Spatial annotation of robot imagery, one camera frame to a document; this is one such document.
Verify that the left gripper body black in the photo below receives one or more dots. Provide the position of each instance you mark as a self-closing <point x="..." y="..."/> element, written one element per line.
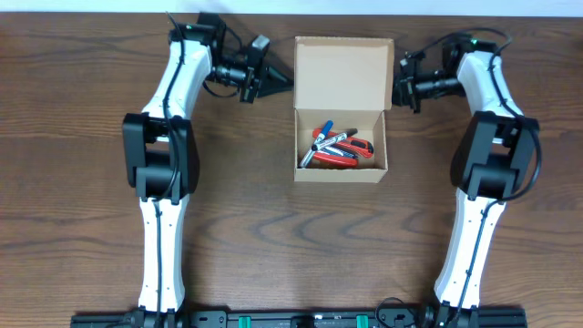
<point x="250" y="83"/>

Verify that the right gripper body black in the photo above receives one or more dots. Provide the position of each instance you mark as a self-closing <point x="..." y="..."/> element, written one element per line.
<point x="407" y="91"/>

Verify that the cardboard box with lid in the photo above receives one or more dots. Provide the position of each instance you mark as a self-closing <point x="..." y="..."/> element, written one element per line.
<point x="347" y="80"/>

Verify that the blue whiteboard marker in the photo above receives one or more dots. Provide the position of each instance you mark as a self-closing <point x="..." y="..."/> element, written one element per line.
<point x="320" y="137"/>

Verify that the red utility knife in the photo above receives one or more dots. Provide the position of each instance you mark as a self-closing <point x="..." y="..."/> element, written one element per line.
<point x="357" y="146"/>

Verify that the black whiteboard marker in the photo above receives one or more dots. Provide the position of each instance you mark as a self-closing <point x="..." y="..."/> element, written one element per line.
<point x="333" y="140"/>

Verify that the red and black stapler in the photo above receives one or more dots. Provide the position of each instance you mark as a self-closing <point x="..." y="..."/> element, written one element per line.
<point x="335" y="160"/>

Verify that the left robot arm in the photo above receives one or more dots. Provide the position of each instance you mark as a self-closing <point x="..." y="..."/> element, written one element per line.
<point x="161" y="156"/>

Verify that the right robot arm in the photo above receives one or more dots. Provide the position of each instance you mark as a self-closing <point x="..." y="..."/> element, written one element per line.
<point x="498" y="160"/>

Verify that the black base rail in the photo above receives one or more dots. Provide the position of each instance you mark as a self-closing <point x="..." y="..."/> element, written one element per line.
<point x="387" y="316"/>

